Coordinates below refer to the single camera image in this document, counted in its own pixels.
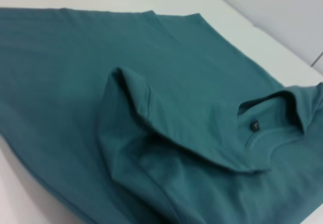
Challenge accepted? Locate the teal shirt with FREE print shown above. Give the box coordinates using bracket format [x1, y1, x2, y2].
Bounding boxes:
[0, 6, 323, 224]

